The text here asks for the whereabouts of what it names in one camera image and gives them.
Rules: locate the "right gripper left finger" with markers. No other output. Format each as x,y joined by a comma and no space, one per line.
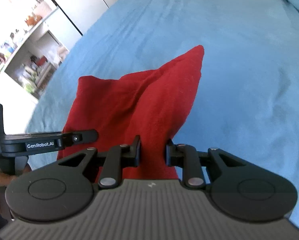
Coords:
106,168

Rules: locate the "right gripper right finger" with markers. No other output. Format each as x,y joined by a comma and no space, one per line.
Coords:
199,168

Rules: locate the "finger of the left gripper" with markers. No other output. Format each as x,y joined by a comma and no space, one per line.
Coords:
79,137

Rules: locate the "red knit sweater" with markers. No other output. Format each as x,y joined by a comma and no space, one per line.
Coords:
153,104

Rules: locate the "light blue bed sheet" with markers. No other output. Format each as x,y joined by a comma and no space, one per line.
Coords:
248,96

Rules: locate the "white shelf unit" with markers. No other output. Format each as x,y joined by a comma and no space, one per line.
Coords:
30,55

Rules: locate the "orange teapot on shelf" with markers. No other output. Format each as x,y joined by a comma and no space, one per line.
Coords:
33,20

